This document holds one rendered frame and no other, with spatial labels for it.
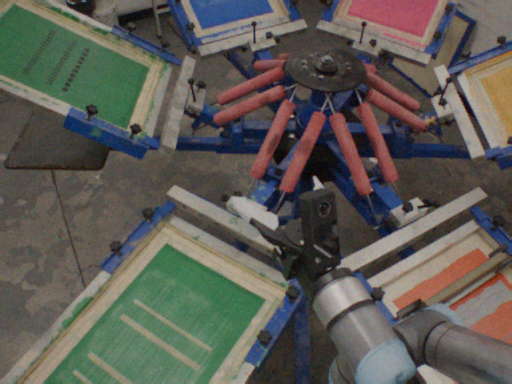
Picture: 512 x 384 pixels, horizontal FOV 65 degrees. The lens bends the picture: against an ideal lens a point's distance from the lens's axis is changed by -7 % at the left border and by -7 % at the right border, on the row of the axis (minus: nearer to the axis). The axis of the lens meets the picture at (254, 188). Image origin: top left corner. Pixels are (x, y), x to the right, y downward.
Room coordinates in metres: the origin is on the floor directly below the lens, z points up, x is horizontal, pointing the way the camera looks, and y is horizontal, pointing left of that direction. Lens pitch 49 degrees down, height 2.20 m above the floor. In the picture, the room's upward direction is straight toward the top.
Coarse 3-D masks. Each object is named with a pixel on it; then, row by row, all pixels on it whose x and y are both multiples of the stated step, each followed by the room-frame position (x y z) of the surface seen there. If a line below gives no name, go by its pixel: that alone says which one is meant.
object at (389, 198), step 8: (376, 192) 0.98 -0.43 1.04; (384, 192) 0.98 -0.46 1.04; (392, 192) 0.98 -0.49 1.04; (376, 200) 0.97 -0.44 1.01; (384, 200) 0.94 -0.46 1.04; (392, 200) 0.94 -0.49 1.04; (400, 200) 0.94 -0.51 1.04; (384, 208) 0.93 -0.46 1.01; (392, 208) 0.91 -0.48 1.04; (408, 224) 0.84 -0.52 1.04
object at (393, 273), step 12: (468, 228) 0.85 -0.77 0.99; (480, 228) 0.86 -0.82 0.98; (444, 240) 0.81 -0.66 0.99; (456, 240) 0.80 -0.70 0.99; (492, 240) 0.80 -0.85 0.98; (420, 252) 0.76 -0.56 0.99; (432, 252) 0.76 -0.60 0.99; (504, 252) 0.75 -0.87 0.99; (396, 264) 0.71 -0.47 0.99; (408, 264) 0.71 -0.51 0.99; (420, 264) 0.72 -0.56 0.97; (384, 276) 0.67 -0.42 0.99; (396, 276) 0.67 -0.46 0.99; (420, 372) 0.36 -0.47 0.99; (432, 372) 0.35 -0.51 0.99
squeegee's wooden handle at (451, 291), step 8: (496, 256) 0.69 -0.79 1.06; (504, 256) 0.69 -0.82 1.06; (488, 264) 0.66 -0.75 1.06; (496, 264) 0.66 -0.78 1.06; (472, 272) 0.64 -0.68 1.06; (480, 272) 0.64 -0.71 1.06; (488, 272) 0.65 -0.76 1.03; (456, 280) 0.61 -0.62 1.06; (464, 280) 0.61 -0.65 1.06; (472, 280) 0.61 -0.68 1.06; (448, 288) 0.58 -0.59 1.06; (456, 288) 0.58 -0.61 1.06; (464, 288) 0.60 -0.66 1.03; (432, 296) 0.56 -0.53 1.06; (440, 296) 0.56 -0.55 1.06; (448, 296) 0.56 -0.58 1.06; (424, 304) 0.54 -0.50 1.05; (432, 304) 0.53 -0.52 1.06
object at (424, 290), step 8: (432, 280) 0.67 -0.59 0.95; (440, 280) 0.67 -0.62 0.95; (416, 288) 0.64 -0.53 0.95; (424, 288) 0.64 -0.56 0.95; (432, 288) 0.64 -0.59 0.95; (440, 288) 0.64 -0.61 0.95; (400, 296) 0.61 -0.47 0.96; (408, 296) 0.61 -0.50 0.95; (416, 296) 0.61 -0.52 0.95; (424, 296) 0.61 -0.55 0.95; (400, 304) 0.59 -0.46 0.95; (408, 304) 0.59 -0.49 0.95; (456, 304) 0.58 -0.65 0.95; (472, 328) 0.49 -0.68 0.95; (480, 328) 0.49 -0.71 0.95
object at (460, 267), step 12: (480, 252) 0.77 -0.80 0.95; (456, 264) 0.73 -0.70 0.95; (468, 264) 0.73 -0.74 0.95; (480, 264) 0.73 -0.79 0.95; (444, 276) 0.68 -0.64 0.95; (456, 276) 0.68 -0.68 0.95; (480, 288) 0.63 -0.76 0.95; (504, 312) 0.54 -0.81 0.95; (492, 324) 0.50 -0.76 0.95; (504, 324) 0.50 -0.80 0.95; (492, 336) 0.46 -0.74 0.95
